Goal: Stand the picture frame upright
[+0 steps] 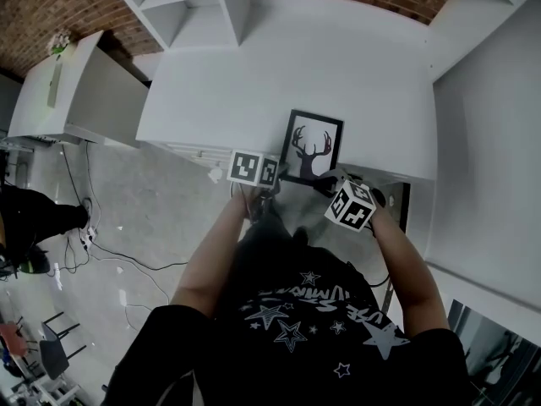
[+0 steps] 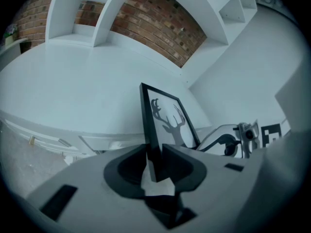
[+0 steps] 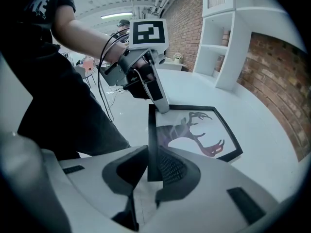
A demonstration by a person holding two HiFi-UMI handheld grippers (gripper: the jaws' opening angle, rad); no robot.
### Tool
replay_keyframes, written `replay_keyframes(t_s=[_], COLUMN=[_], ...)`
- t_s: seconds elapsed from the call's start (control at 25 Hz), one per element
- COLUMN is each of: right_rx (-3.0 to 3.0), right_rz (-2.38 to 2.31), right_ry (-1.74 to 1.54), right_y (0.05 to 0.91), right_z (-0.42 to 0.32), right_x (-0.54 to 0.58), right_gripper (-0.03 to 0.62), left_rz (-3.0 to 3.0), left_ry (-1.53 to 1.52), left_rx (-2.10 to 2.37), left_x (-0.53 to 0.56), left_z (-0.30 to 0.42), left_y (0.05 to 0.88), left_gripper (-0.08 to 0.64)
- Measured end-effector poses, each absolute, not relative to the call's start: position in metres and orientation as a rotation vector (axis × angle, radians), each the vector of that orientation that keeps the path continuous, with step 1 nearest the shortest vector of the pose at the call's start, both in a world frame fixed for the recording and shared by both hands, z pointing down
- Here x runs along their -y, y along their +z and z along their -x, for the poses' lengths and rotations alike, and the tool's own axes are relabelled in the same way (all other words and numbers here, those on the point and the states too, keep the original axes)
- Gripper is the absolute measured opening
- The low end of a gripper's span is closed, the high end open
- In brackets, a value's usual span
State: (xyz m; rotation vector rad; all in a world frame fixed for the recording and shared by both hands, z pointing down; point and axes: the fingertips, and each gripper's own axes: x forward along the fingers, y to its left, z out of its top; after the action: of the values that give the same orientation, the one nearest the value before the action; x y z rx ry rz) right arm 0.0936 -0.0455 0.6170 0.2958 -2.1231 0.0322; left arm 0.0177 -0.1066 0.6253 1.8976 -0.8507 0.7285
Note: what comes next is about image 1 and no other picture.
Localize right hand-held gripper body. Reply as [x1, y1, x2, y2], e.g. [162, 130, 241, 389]
[324, 174, 385, 232]

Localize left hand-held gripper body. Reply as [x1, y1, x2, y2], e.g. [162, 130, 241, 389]
[227, 150, 283, 198]

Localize black framed deer picture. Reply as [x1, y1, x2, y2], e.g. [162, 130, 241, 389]
[279, 108, 345, 188]

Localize person's left forearm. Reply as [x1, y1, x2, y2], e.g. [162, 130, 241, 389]
[170, 188, 249, 320]

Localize person's right forearm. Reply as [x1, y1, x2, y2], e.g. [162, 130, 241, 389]
[370, 209, 450, 338]

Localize white drawer with knob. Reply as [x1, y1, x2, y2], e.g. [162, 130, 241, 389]
[166, 142, 232, 163]

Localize white desk with drawers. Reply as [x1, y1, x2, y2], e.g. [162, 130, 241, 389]
[134, 0, 440, 182]

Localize white shelf unit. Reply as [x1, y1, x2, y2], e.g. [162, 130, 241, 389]
[101, 0, 541, 85]

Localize person's dark trousers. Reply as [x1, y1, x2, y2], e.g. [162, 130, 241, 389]
[239, 209, 293, 262]

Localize person's black star-print shirt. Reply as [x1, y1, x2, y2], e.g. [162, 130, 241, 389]
[100, 243, 473, 406]

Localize white side table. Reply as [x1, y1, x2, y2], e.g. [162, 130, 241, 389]
[6, 30, 150, 148]

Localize white power strip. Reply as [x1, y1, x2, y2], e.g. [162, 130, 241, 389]
[79, 225, 99, 250]

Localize black framed glass door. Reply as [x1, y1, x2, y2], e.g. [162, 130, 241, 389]
[445, 298, 541, 406]

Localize pink potted flowers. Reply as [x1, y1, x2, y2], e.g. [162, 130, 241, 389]
[46, 30, 76, 61]

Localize green and black bag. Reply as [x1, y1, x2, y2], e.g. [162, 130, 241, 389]
[18, 249, 52, 276]

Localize black metal-leg chair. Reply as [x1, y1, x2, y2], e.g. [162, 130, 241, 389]
[39, 310, 89, 383]

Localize black floor cable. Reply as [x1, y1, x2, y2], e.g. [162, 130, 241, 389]
[61, 141, 190, 273]

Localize white floor cable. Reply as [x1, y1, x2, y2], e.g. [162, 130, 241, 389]
[123, 268, 171, 334]

